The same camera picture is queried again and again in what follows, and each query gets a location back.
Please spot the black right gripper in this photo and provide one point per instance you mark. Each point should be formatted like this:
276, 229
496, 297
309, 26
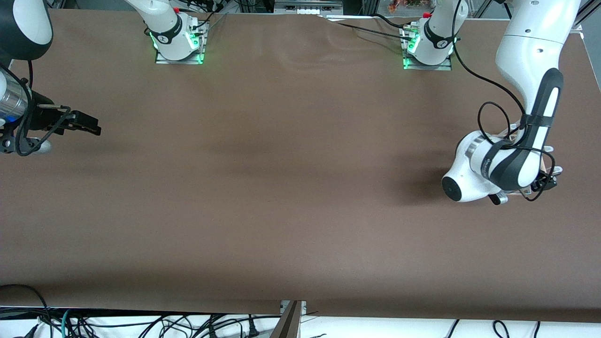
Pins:
43, 119

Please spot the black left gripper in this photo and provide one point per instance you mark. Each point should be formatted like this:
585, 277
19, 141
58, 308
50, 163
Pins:
546, 180

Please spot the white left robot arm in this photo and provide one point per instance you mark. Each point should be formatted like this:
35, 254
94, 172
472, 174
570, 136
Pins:
526, 56

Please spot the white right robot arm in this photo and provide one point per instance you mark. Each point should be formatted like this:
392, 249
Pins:
28, 23

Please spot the wooden dowel rod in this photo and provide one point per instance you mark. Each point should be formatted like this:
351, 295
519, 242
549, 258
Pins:
543, 164

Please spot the orange snack packet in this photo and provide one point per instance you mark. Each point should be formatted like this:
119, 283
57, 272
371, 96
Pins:
404, 4

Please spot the white flat strip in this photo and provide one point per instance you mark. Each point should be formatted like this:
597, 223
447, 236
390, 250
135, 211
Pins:
347, 19

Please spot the brown wooden beam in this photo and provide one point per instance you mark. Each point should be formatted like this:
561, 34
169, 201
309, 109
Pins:
287, 324

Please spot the aluminium frame profile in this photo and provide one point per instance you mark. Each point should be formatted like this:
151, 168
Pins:
56, 3

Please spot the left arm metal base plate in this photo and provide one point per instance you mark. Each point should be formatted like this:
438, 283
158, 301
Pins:
446, 66

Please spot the grey network switch box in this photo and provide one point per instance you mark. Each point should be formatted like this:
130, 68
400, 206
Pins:
307, 7

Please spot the small metal bracket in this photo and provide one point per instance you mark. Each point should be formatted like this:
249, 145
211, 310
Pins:
303, 307

